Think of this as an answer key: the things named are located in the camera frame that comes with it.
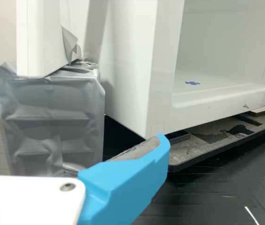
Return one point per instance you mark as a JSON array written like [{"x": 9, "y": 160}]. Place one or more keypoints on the white incubator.
[{"x": 134, "y": 70}]

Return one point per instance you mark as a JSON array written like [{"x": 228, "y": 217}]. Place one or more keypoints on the black platform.
[{"x": 216, "y": 199}]

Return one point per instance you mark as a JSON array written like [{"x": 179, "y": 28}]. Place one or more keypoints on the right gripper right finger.
[{"x": 123, "y": 182}]

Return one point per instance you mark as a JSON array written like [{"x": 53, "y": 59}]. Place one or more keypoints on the black tray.
[{"x": 193, "y": 150}]

